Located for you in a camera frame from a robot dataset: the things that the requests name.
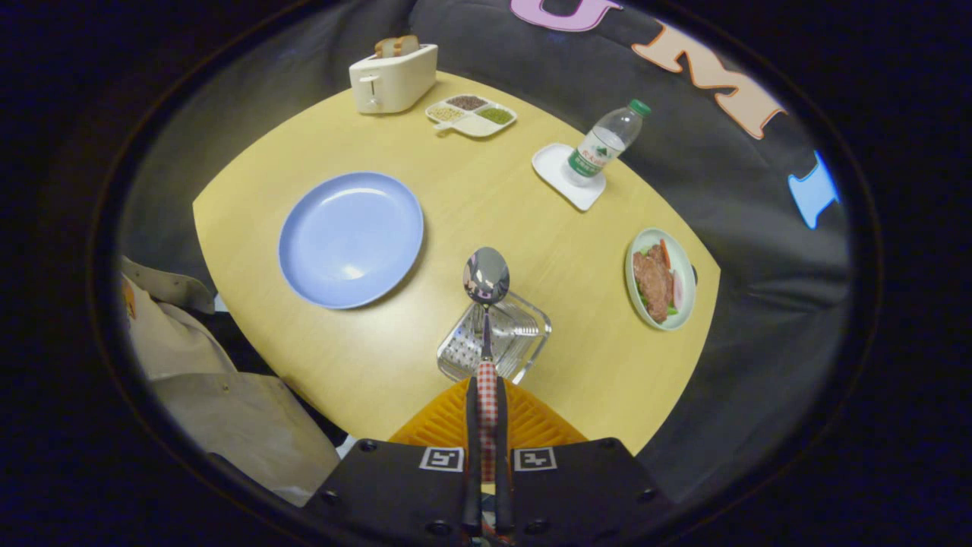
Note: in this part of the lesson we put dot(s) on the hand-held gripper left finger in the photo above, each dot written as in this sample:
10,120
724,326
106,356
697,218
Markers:
472,456

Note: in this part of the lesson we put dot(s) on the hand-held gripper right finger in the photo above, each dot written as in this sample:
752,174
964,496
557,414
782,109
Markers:
503,456

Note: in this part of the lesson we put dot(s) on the green plate with meat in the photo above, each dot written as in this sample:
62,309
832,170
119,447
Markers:
657,281

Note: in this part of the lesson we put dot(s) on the person's beige clothing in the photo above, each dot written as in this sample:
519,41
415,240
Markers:
228,418

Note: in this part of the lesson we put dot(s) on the blue round plate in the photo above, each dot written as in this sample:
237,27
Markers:
349,235

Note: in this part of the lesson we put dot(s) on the white square coaster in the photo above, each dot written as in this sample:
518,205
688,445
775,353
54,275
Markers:
548,163

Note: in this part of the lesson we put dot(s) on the clear water bottle green cap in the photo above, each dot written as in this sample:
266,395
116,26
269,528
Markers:
600,148

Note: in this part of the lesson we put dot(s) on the white divided dish with beans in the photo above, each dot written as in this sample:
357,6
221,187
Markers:
474,124

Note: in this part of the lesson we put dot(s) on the cream toaster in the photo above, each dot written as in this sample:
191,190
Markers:
391,83

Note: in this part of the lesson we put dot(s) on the toasted bread slice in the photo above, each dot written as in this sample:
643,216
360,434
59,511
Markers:
408,44
386,49

